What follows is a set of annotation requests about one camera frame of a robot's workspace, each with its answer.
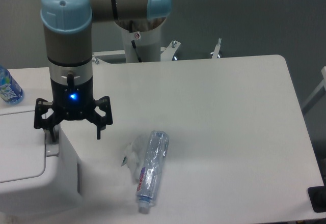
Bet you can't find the crumpled white paper wrapper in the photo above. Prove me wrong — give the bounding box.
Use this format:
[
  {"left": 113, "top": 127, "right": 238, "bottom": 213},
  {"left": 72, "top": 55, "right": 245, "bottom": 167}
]
[{"left": 121, "top": 133, "right": 149, "bottom": 183}]

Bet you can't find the black device at table corner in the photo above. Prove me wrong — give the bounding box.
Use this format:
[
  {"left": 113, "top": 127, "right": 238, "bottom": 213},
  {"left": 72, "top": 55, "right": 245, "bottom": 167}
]
[{"left": 308, "top": 186, "right": 325, "bottom": 213}]

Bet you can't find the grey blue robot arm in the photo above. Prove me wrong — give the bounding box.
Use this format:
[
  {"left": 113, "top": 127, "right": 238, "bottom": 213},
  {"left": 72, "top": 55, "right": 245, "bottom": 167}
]
[{"left": 34, "top": 0, "right": 172, "bottom": 143}]

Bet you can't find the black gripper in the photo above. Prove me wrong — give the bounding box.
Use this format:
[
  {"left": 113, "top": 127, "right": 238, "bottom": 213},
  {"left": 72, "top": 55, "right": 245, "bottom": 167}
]
[{"left": 34, "top": 79, "right": 113, "bottom": 143}]

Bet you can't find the blue labelled water bottle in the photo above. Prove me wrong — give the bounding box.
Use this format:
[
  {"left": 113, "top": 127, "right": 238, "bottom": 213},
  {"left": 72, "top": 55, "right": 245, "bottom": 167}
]
[{"left": 1, "top": 66, "right": 24, "bottom": 104}]

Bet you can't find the white plastic trash can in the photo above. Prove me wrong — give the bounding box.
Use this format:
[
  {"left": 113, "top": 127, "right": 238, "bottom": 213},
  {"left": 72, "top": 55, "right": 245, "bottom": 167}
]
[{"left": 1, "top": 106, "right": 83, "bottom": 216}]

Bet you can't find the crushed clear plastic bottle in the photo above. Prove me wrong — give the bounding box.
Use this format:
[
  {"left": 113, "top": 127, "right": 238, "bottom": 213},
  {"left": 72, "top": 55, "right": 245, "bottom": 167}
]
[{"left": 136, "top": 131, "right": 170, "bottom": 214}]

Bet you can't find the white frame at right edge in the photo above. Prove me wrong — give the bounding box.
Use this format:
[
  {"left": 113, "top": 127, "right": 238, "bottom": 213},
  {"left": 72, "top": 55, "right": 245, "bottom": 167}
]
[{"left": 301, "top": 66, "right": 325, "bottom": 116}]

